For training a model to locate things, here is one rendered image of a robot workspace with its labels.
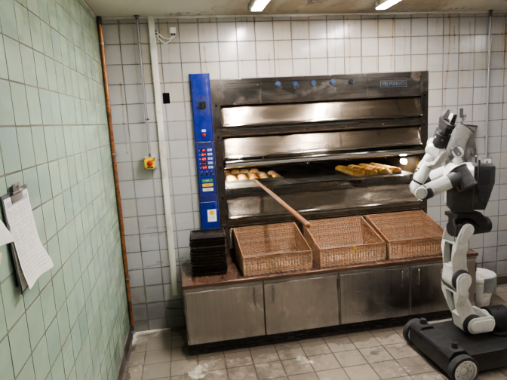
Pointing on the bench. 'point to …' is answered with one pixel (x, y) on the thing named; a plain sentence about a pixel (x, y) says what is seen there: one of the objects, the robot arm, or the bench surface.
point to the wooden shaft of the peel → (285, 205)
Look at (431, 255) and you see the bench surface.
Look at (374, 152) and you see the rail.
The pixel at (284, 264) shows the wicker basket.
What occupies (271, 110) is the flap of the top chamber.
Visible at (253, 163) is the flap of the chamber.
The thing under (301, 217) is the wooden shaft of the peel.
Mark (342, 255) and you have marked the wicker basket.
